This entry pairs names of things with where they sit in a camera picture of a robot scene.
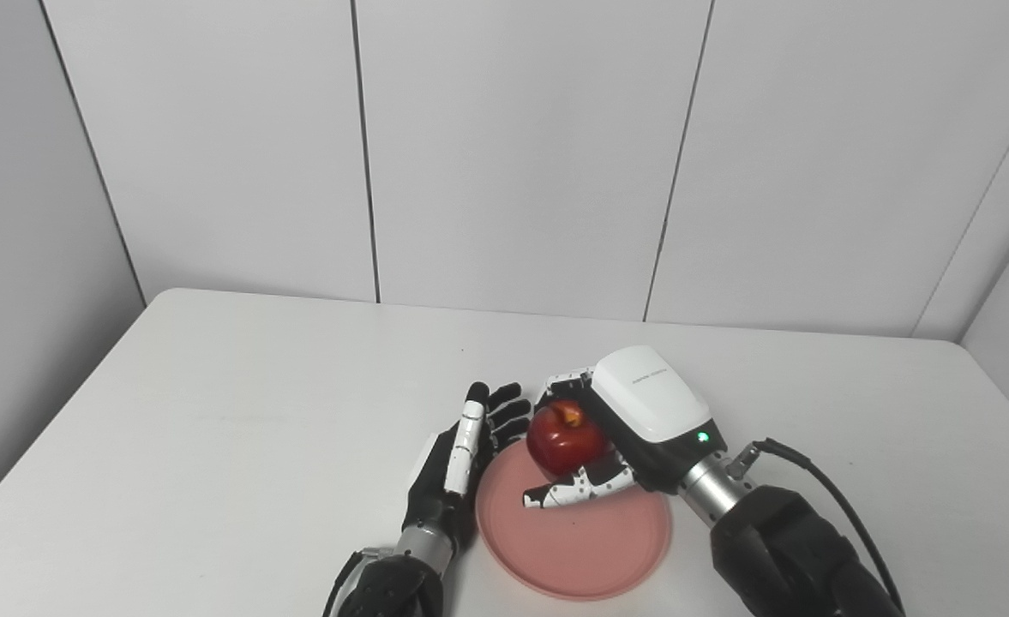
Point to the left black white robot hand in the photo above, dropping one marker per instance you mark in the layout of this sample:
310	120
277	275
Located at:
461	463

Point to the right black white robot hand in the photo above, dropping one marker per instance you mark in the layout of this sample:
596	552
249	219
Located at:
650	411

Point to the red apple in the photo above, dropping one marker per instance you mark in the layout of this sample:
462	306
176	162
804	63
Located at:
564	441

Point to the pink round plate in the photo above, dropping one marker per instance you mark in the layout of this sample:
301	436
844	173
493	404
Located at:
577	540

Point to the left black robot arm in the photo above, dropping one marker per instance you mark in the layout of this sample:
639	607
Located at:
397	583

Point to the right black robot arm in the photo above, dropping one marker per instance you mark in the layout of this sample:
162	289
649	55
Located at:
778	548

